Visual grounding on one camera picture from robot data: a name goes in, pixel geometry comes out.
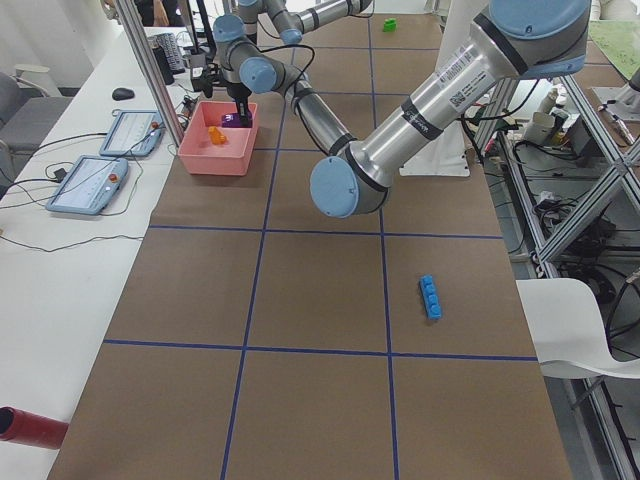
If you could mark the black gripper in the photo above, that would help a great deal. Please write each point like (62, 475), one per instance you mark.
(238, 95)

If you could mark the purple block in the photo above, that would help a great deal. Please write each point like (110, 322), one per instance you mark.
(231, 120)

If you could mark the orange block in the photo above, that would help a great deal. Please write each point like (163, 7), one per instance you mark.
(216, 136)

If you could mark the green two-stud block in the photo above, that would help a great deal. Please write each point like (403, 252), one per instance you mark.
(390, 25)

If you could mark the long blue four-stud block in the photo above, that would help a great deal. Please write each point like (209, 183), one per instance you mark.
(430, 297)

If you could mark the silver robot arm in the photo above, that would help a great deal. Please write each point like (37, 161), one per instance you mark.
(247, 69)
(521, 40)

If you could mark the pink plastic box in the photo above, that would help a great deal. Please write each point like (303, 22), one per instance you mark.
(200, 157)

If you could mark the black keyboard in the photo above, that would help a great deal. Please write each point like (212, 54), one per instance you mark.
(172, 51)

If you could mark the upper teach pendant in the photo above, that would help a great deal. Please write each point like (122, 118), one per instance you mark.
(133, 133)

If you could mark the teach pendant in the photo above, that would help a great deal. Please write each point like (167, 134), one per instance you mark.
(89, 186)
(133, 133)

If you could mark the black computer mouse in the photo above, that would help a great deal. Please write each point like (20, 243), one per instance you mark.
(121, 94)

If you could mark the lower teach pendant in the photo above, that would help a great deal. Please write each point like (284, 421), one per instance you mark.
(89, 186)

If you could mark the red bottle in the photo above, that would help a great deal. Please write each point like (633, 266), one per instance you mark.
(26, 428)

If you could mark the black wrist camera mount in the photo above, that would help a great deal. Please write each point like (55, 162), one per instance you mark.
(205, 79)

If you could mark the aluminium frame post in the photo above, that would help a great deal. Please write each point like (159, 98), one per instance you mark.
(149, 67)

